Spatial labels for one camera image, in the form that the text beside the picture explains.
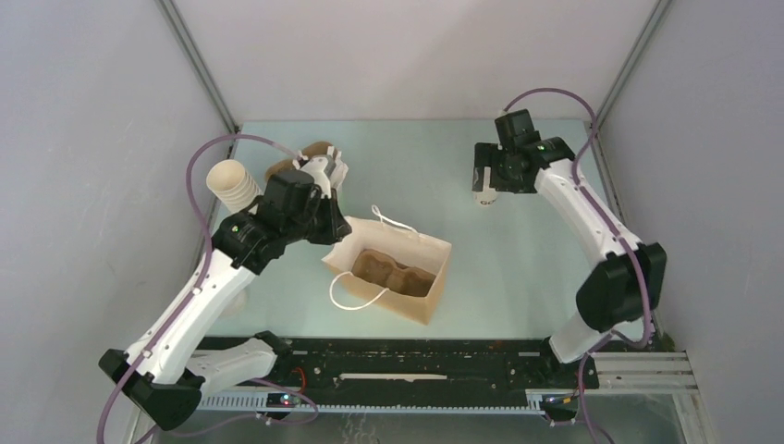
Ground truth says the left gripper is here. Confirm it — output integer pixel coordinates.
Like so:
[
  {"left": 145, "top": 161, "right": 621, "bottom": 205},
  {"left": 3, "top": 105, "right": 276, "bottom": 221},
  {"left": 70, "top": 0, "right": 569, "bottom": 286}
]
[{"left": 285, "top": 188, "right": 352, "bottom": 245}]

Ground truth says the single paper cup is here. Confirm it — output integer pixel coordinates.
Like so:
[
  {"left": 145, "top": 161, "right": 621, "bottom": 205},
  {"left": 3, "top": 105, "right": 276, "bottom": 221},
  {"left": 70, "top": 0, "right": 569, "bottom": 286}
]
[{"left": 472, "top": 166, "right": 498, "bottom": 206}]

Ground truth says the brown paper bag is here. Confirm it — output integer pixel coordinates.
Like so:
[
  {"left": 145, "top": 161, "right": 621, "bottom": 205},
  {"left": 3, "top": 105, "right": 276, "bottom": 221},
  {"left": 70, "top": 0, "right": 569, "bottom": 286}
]
[{"left": 322, "top": 204, "right": 452, "bottom": 326}]

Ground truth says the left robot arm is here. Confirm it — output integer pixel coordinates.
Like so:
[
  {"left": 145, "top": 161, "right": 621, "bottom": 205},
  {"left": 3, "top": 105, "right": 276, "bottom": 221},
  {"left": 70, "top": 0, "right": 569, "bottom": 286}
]
[{"left": 99, "top": 164, "right": 351, "bottom": 431}]

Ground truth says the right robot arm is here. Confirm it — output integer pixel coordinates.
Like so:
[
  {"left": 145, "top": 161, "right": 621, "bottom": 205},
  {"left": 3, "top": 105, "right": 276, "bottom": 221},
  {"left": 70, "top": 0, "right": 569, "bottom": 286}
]
[{"left": 472, "top": 110, "right": 667, "bottom": 387}]

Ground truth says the stack of paper cups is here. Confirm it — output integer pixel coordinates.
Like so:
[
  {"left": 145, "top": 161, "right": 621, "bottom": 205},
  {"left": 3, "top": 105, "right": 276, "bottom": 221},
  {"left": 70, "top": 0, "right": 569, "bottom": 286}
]
[{"left": 206, "top": 159, "right": 262, "bottom": 214}]

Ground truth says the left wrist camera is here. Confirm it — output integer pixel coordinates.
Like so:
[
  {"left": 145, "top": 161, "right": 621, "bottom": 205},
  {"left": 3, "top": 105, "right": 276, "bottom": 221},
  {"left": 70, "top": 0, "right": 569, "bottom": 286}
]
[{"left": 296, "top": 155, "right": 339, "bottom": 198}]

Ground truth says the black front rail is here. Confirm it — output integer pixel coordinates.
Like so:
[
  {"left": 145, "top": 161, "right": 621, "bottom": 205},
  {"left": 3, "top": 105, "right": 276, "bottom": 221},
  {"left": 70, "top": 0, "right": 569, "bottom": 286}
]
[{"left": 195, "top": 333, "right": 700, "bottom": 424}]

